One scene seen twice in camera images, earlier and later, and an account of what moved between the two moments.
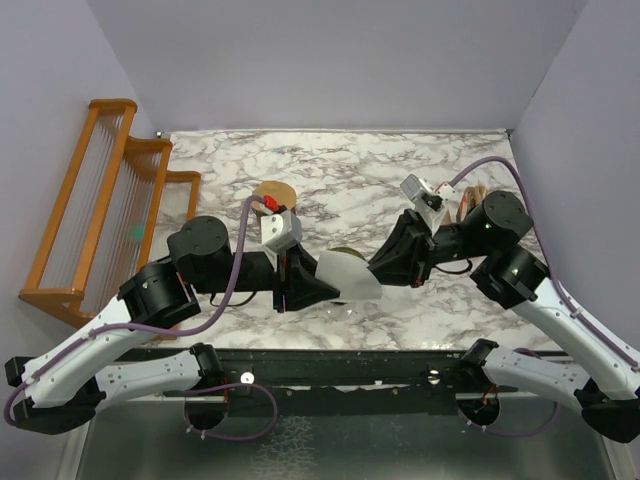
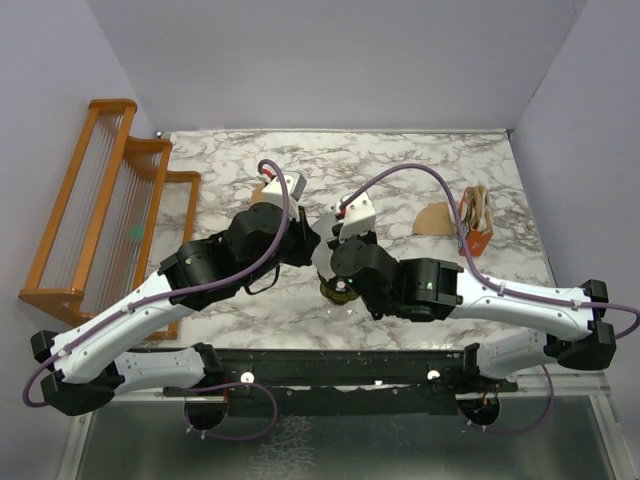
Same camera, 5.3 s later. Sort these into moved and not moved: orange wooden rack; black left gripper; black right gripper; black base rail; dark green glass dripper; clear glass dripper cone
Moved: black right gripper; black left gripper; dark green glass dripper
Not moved: clear glass dripper cone; black base rail; orange wooden rack
